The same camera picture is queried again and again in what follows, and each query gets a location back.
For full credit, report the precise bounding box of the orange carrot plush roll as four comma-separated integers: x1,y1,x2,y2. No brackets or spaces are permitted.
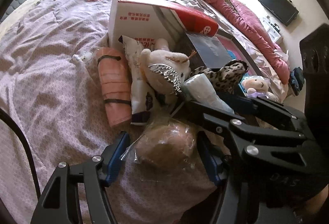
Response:
96,47,132,127

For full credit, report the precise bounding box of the leopard print scrunchie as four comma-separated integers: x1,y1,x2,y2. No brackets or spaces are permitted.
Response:
189,60,249,94

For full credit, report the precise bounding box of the lilac bed sheet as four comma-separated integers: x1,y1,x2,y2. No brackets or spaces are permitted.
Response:
0,0,283,224

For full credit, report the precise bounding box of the brown bun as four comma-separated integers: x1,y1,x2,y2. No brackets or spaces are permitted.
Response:
120,114,197,174

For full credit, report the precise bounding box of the pink and blue book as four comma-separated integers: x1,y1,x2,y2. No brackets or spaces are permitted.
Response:
216,35,256,75

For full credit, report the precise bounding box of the white drawer cabinet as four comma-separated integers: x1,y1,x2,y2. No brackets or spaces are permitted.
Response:
260,16,283,45

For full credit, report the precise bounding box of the black wall television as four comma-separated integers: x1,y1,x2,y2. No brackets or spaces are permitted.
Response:
258,0,299,26

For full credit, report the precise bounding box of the dark bag on floor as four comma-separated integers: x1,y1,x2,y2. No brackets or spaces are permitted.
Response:
289,67,305,96

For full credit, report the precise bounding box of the dark shallow tray box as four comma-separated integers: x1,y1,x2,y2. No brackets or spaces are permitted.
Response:
174,32,262,75

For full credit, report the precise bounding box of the black cable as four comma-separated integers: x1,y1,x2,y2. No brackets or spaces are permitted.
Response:
0,107,42,200

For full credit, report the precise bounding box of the white printed snack bag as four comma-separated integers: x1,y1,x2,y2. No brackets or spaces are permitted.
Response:
119,35,160,126

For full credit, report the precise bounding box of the pink quilted duvet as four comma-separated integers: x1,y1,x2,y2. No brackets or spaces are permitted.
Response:
204,0,290,84

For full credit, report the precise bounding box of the red and white carton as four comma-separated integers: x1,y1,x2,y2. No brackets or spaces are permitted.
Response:
108,0,219,51

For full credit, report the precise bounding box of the cream plush lamb toy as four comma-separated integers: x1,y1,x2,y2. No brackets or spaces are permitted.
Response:
241,76,279,102

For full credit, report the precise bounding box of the dark grey small box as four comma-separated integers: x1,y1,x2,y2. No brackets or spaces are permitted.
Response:
178,32,232,70

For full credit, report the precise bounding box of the clear wrapped white pack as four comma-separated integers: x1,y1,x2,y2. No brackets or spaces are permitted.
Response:
182,73,234,113

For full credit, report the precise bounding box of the white plush bird toy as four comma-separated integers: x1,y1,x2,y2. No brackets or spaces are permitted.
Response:
139,38,196,104

